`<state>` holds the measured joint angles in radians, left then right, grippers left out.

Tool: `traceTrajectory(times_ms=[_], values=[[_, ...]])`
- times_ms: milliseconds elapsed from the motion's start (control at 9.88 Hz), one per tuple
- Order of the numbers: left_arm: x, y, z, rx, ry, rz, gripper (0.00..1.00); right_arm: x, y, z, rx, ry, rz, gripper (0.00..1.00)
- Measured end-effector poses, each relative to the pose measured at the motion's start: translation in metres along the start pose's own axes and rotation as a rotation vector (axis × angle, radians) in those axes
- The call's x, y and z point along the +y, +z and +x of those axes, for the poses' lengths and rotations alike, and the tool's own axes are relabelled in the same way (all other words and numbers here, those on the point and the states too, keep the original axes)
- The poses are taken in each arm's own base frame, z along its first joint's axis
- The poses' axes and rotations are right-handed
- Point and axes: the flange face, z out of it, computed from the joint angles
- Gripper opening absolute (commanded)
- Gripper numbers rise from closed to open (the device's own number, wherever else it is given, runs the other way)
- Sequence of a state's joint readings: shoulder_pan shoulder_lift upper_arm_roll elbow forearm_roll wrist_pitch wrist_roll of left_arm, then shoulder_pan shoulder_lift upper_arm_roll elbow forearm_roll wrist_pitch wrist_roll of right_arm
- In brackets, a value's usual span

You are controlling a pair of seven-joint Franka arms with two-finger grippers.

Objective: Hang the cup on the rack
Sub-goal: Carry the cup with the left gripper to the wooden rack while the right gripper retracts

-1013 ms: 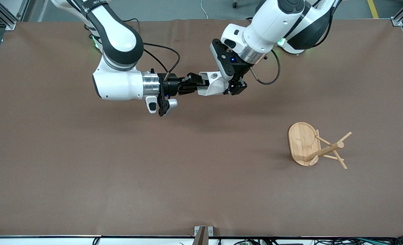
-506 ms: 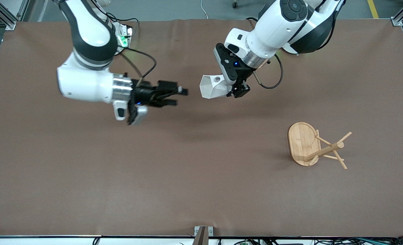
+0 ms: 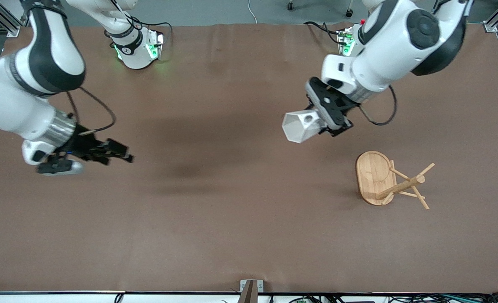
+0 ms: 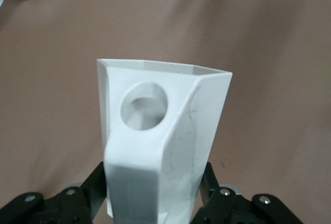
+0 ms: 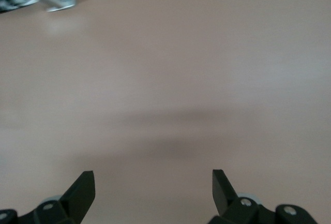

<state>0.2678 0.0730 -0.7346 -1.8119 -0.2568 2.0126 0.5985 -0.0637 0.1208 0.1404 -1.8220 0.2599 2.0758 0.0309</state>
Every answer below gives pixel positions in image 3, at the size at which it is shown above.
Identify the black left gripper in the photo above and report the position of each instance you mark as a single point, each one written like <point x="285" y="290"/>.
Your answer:
<point x="344" y="110"/>

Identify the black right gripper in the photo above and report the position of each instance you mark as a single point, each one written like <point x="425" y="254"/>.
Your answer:
<point x="81" y="145"/>

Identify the white faceted cup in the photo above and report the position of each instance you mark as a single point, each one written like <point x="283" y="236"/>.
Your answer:
<point x="299" y="126"/>

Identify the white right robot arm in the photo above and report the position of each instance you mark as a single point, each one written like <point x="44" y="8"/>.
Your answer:
<point x="4" y="101"/>

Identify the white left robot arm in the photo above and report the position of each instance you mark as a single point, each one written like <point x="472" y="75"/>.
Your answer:
<point x="392" y="50"/>

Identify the wooden cup rack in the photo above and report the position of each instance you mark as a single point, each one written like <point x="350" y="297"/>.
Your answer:
<point x="373" y="176"/>

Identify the black caster wheel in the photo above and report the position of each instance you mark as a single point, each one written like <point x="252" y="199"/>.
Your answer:
<point x="349" y="13"/>
<point x="290" y="6"/>

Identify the brown table cover sheet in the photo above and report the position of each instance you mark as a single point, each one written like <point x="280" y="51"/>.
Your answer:
<point x="248" y="210"/>

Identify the metal table bracket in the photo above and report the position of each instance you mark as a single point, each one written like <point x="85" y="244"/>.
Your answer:
<point x="251" y="290"/>

